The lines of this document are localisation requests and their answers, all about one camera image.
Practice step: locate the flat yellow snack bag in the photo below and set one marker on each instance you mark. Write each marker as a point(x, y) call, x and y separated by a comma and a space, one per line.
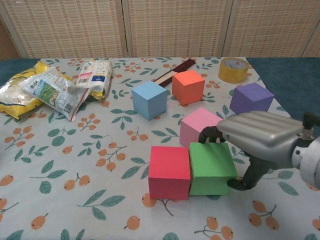
point(96, 96)

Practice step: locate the white snack bag blue label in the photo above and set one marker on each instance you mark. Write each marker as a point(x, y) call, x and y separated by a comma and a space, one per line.
point(96, 75)

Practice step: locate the crumpled white green snack bag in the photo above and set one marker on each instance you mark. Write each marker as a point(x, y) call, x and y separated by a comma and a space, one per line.
point(50, 92)

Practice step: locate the yellow packing tape roll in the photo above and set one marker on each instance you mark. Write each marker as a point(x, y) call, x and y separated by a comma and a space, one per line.
point(225, 75)

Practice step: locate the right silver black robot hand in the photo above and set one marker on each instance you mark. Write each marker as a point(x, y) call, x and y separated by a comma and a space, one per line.
point(262, 135)

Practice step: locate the light blue block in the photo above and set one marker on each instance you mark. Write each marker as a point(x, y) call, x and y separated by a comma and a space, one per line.
point(148, 100)

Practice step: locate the yellow marshmallow snack bag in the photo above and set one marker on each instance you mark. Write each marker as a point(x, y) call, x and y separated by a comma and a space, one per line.
point(15, 107)

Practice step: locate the dark red folded fan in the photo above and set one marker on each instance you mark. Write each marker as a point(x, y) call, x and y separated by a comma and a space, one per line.
point(183, 65)

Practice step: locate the green block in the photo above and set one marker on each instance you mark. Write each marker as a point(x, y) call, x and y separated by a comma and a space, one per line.
point(210, 170)

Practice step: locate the purple block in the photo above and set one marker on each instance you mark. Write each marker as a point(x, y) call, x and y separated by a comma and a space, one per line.
point(250, 100)

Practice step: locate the floral fruit print tablecloth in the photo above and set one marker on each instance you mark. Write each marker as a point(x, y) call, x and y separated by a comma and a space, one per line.
point(75, 155)

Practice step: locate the hot pink block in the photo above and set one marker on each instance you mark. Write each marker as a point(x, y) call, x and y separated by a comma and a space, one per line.
point(168, 172)

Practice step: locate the orange block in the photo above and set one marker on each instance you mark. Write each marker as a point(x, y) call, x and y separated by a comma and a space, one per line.
point(187, 85)

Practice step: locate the bamboo folding screen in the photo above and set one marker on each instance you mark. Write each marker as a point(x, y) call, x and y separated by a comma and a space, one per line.
point(75, 25)

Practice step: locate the light pink block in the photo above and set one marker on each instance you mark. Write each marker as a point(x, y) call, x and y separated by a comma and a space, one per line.
point(192, 130)

